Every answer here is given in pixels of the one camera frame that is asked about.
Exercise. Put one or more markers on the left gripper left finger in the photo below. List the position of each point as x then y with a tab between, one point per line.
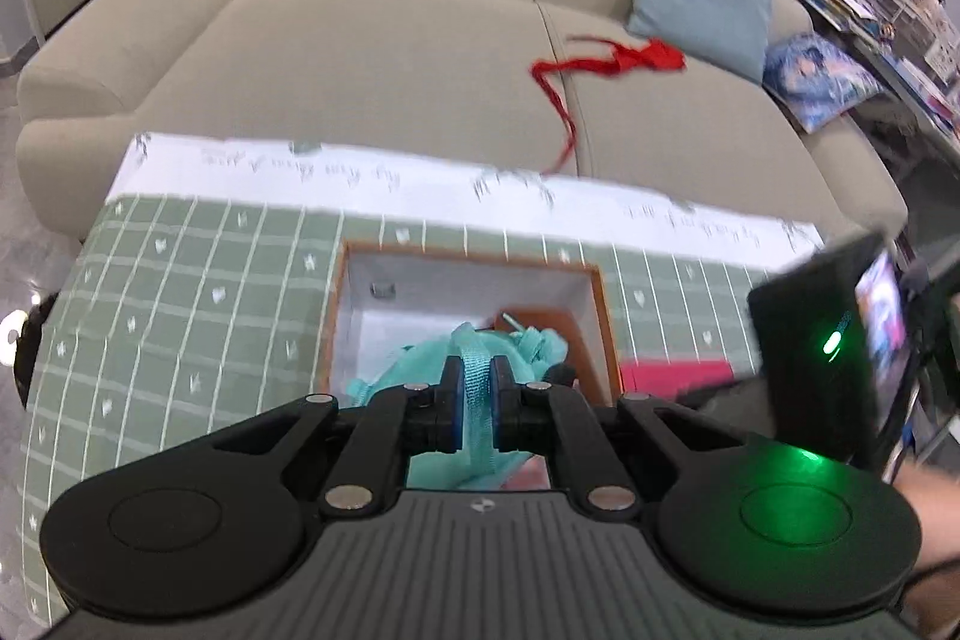
398	424

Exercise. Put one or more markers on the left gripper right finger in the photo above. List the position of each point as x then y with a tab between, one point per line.
556	422

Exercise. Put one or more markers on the dark navy sock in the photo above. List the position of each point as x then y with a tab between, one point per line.
561	375

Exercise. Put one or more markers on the right hand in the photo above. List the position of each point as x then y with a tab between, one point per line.
933	596

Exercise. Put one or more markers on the red lid clear container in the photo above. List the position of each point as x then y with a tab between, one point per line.
668	379

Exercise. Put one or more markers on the brown leather piece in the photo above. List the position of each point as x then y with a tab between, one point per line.
540	337

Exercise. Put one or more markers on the orange cardboard box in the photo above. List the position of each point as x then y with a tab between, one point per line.
395	314

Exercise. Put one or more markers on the green grid tablecloth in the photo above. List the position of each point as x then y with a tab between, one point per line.
206	287

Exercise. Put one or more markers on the anime print cushion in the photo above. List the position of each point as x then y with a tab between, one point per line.
815	81

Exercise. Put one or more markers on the red ribbon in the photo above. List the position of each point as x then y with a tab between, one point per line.
655	55

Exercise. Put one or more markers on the beige sofa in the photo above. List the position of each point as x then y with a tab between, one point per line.
444	78

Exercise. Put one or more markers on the cluttered side desk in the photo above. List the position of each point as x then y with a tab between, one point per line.
913	45

